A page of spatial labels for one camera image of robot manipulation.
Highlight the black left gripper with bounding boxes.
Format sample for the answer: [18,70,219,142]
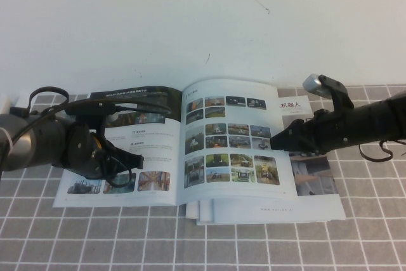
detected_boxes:
[62,115,144,180]

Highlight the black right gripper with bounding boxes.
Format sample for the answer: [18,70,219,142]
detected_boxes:
[270,105,358,156]

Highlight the book with photo pages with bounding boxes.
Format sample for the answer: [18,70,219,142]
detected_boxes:
[52,76,301,209]

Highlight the brochure with robot office cover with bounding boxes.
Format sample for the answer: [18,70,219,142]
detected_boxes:
[211,95,346,221]

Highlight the white stacked booklet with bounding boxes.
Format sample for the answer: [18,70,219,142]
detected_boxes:
[185,201,201,220]
[195,199,333,226]

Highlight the grey white-grid tablecloth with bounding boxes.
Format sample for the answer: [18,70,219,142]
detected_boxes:
[0,84,406,271]

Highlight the thin black left gripper cable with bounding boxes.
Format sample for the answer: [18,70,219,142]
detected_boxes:
[101,155,134,190]

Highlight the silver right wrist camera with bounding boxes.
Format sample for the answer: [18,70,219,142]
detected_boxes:
[301,74,331,98]

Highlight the black left camera bracket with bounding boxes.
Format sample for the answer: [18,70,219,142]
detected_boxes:
[65,100,117,126]

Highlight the black camera bracket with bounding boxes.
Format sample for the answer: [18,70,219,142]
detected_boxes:
[65,100,117,126]
[318,74,355,111]

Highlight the black right camera bracket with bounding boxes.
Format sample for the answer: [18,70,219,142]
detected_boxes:
[318,74,355,111]

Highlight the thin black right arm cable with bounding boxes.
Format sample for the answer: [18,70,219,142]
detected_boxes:
[358,138,406,163]

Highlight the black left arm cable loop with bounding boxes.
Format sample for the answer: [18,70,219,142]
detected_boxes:
[27,86,71,118]

